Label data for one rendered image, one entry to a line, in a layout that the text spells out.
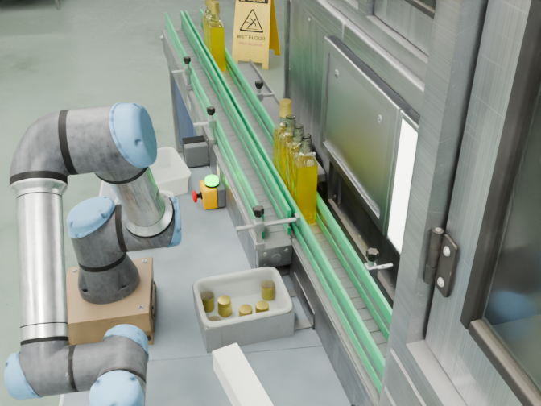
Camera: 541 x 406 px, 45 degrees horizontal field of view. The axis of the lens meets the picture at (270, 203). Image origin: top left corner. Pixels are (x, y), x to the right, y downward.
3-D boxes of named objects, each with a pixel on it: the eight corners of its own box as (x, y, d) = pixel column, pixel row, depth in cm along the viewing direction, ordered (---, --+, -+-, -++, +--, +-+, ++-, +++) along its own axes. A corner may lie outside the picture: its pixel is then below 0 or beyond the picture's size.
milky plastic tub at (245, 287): (295, 334, 160) (295, 308, 156) (206, 353, 155) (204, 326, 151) (275, 289, 174) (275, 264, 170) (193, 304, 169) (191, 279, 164)
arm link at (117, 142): (125, 214, 162) (57, 95, 112) (184, 207, 163) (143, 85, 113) (126, 259, 157) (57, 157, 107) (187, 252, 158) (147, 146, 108)
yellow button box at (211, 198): (225, 208, 207) (225, 188, 203) (203, 211, 206) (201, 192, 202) (220, 196, 213) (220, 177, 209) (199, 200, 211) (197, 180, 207)
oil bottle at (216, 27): (225, 71, 268) (223, 3, 252) (212, 72, 267) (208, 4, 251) (223, 66, 273) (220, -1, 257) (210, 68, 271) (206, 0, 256)
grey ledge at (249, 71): (324, 198, 206) (326, 168, 199) (298, 203, 204) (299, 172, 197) (250, 83, 282) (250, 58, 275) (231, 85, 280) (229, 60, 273)
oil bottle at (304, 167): (315, 223, 178) (319, 155, 166) (296, 226, 177) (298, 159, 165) (309, 212, 183) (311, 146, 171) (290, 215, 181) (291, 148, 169)
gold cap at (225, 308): (220, 318, 163) (219, 305, 160) (216, 309, 166) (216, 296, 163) (233, 316, 164) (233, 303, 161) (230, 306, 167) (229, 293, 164)
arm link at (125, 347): (77, 325, 107) (68, 378, 98) (145, 316, 107) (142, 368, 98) (88, 358, 111) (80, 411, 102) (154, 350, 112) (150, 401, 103)
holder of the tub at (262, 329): (314, 330, 162) (315, 308, 158) (207, 353, 156) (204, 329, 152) (294, 287, 176) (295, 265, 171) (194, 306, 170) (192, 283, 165)
